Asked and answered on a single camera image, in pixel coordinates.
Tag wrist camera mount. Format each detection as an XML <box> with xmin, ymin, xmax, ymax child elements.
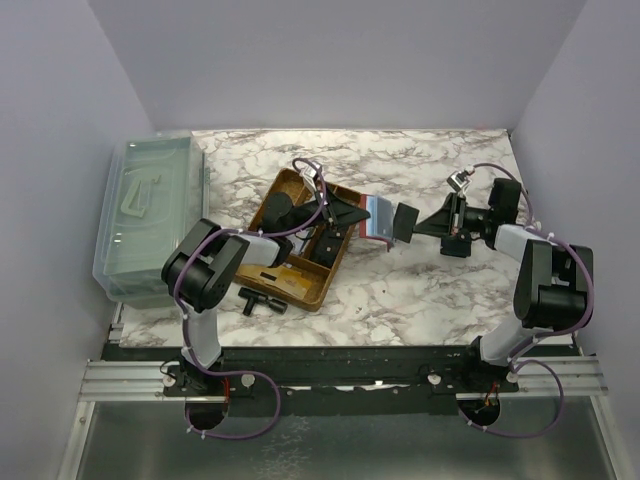
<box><xmin>298</xmin><ymin>162</ymin><xmax>322</xmax><ymax>194</ymax></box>
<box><xmin>447</xmin><ymin>166</ymin><xmax>475</xmax><ymax>196</ymax></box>

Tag gold cards in tray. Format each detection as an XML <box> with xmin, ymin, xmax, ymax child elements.
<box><xmin>236</xmin><ymin>265</ymin><xmax>312</xmax><ymax>300</ymax></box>

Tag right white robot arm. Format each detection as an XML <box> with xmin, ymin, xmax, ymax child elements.
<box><xmin>411</xmin><ymin>178</ymin><xmax>595</xmax><ymax>368</ymax></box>

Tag grey card with stripe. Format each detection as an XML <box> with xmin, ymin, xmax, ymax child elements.
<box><xmin>393</xmin><ymin>203</ymin><xmax>419</xmax><ymax>243</ymax></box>

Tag woven wicker organizer tray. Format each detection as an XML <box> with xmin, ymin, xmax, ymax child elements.
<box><xmin>235</xmin><ymin>168</ymin><xmax>361</xmax><ymax>312</ymax></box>

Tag purple cable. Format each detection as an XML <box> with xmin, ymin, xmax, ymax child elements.
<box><xmin>457</xmin><ymin>162</ymin><xmax>596</xmax><ymax>439</ymax></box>
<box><xmin>172</xmin><ymin>157</ymin><xmax>331</xmax><ymax>441</ymax></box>

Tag black T-shaped tool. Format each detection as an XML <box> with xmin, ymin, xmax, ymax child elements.
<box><xmin>238</xmin><ymin>287</ymin><xmax>288</xmax><ymax>316</ymax></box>

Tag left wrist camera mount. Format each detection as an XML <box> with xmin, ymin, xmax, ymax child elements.
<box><xmin>298</xmin><ymin>162</ymin><xmax>322</xmax><ymax>194</ymax></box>

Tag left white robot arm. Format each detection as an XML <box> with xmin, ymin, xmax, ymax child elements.
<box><xmin>161</xmin><ymin>191</ymin><xmax>370</xmax><ymax>370</ymax></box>

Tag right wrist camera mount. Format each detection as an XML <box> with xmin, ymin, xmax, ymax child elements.
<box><xmin>447</xmin><ymin>166</ymin><xmax>475</xmax><ymax>196</ymax></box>

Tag black card holder in tray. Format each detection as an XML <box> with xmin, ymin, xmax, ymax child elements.
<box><xmin>309</xmin><ymin>227</ymin><xmax>349</xmax><ymax>269</ymax></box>

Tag red card holder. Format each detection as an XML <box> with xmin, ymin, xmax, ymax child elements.
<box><xmin>359</xmin><ymin>195</ymin><xmax>394</xmax><ymax>251</ymax></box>

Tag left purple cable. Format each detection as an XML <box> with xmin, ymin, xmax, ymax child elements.
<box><xmin>172</xmin><ymin>157</ymin><xmax>331</xmax><ymax>441</ymax></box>

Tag aluminium frame rail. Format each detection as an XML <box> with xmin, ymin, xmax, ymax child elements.
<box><xmin>79</xmin><ymin>358</ymin><xmax>186</xmax><ymax>401</ymax></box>

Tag clear plastic storage box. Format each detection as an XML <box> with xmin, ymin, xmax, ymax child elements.
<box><xmin>92</xmin><ymin>130</ymin><xmax>209</xmax><ymax>309</ymax></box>

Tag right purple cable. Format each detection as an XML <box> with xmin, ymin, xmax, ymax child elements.
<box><xmin>457</xmin><ymin>162</ymin><xmax>596</xmax><ymax>439</ymax></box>

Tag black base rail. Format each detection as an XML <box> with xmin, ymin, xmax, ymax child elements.
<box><xmin>101</xmin><ymin>344</ymin><xmax>594</xmax><ymax>417</ymax></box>

